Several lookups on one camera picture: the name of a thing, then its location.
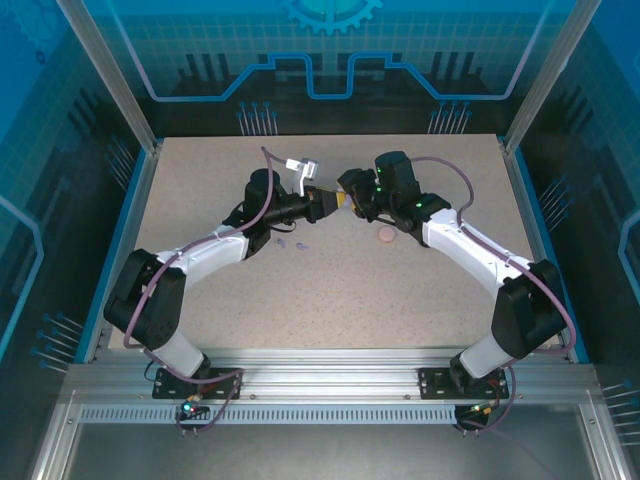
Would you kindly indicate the pink earbud charging case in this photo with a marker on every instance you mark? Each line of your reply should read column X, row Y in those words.
column 387, row 235

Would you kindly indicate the aluminium table side rail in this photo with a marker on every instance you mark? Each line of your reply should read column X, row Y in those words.
column 530, row 235
column 133, row 235

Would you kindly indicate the blue table edge trim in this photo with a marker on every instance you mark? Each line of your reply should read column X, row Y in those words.
column 542, row 235
column 121, row 235

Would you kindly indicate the aluminium lower frame rail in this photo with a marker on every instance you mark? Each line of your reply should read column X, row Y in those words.
column 605, row 445
column 52, row 440

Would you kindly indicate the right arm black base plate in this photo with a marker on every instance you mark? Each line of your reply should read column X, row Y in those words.
column 432, row 385

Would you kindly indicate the wide aluminium mounting rail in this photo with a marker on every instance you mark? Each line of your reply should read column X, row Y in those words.
column 325, row 370

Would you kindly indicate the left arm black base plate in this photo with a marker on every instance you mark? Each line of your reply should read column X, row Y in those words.
column 222, row 373

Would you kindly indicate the grey sheet metal panel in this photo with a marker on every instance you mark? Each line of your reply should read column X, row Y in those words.
column 320, row 455

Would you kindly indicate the aluminium frame post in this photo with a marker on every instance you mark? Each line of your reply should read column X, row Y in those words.
column 545, row 75
column 110, row 75

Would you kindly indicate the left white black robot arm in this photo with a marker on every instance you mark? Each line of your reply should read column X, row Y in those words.
column 210, row 252

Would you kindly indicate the small connector with LED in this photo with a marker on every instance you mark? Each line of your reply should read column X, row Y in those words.
column 480, row 410
column 189, row 409

